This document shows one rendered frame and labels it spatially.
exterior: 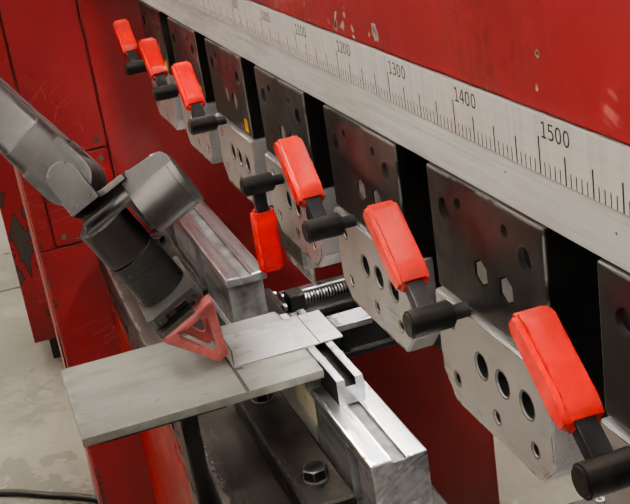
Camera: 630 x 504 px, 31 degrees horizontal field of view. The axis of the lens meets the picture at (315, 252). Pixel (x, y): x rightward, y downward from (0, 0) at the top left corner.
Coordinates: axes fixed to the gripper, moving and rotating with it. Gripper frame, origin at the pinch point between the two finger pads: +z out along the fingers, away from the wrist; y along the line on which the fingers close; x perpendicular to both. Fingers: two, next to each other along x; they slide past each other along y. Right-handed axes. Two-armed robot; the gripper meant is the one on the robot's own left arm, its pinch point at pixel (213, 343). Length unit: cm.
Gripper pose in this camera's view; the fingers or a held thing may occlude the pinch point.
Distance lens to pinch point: 129.2
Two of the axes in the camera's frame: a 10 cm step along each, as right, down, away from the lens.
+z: 5.7, 7.0, 4.3
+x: -7.6, 6.4, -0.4
